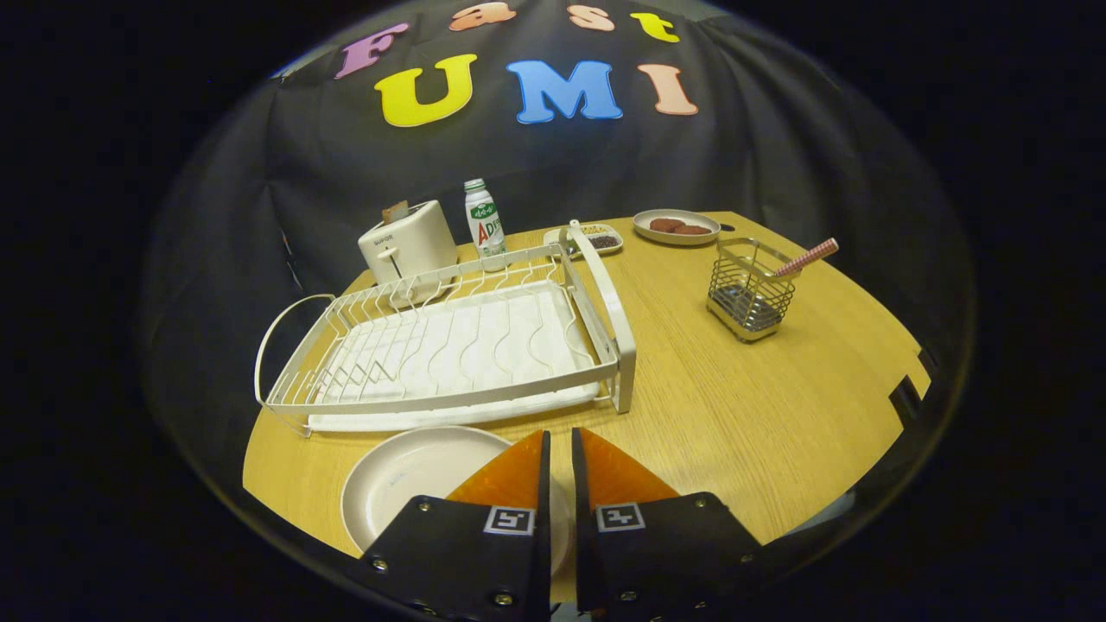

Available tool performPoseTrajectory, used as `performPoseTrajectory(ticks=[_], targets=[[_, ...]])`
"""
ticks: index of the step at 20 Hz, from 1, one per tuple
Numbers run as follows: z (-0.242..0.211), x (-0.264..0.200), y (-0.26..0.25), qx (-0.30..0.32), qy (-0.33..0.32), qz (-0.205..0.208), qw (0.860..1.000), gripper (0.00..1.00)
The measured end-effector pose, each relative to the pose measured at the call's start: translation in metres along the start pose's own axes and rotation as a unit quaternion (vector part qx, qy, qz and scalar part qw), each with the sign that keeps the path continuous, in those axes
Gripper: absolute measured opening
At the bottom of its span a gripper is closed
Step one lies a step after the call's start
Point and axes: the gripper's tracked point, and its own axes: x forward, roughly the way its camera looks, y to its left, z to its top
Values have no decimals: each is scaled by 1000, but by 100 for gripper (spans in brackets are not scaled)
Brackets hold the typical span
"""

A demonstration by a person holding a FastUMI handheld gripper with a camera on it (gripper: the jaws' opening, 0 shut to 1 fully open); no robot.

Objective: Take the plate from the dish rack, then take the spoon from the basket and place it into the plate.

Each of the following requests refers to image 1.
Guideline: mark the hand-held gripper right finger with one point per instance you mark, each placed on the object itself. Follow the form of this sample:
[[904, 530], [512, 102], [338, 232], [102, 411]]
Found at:
[[674, 557]]

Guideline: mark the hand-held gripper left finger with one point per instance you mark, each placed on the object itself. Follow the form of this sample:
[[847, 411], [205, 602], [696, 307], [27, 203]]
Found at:
[[467, 561]]

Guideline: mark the beige plate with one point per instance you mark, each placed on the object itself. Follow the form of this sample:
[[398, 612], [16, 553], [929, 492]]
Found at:
[[406, 484]]

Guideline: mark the beige dish with meat patties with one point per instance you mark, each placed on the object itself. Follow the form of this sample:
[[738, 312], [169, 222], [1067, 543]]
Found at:
[[678, 239]]

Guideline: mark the white divided dish with grains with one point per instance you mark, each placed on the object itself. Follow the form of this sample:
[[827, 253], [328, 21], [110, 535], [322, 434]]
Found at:
[[562, 238]]

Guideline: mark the white drip tray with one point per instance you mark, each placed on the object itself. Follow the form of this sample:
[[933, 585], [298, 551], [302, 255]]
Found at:
[[484, 345]]

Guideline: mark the white toaster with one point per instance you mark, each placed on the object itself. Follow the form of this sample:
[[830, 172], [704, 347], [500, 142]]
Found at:
[[415, 246]]

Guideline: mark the red meat patty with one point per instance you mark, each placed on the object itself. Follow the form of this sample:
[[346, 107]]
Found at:
[[666, 225], [694, 230]]

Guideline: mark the white bottle with green label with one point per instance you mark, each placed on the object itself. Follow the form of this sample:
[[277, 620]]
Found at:
[[486, 220]]

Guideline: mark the brown bread slice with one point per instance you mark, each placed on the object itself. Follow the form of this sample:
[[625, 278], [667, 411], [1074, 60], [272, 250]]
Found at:
[[396, 212]]

